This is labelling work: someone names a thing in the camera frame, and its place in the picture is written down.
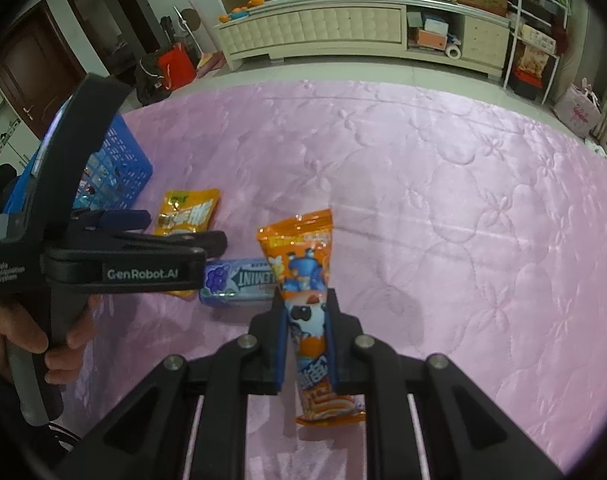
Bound orange cartoon snack strip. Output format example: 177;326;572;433
257;209;364;427

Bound person's left hand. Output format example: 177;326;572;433
0;296;101;385

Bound blue mint gum pack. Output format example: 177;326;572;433
200;258;276;307

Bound orange gold snack packet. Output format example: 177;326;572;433
153;187;222;302

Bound blue plastic basket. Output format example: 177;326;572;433
2;105;153;212

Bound red bag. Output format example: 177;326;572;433
157;42;196;91

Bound dark wooden door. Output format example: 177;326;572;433
0;0;87;139

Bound pink quilted mat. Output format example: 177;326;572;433
57;79;607;480

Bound orange fruits on cabinet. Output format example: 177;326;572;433
219;0;266;24

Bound cream TV cabinet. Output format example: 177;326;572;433
216;0;509;80

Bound pink gift bag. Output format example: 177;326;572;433
553;78;602;139

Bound white metal shelf rack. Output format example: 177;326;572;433
503;0;570;103

